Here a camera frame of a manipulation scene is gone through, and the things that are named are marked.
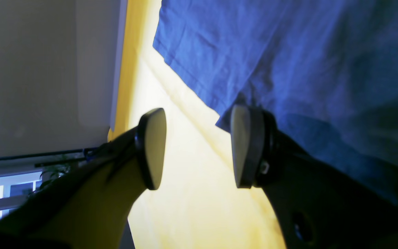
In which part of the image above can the yellow tablecloth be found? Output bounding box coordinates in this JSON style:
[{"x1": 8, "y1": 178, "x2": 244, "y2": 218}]
[{"x1": 108, "y1": 0, "x2": 285, "y2": 249}]

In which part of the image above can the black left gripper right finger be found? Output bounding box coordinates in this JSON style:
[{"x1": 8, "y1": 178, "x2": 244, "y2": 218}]
[{"x1": 230, "y1": 105, "x2": 398, "y2": 249}]

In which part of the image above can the blue-grey T-shirt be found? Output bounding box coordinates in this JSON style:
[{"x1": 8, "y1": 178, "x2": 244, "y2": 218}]
[{"x1": 153, "y1": 0, "x2": 398, "y2": 205}]

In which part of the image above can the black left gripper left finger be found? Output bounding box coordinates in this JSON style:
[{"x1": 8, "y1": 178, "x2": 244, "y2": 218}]
[{"x1": 0, "y1": 108, "x2": 167, "y2": 249}]

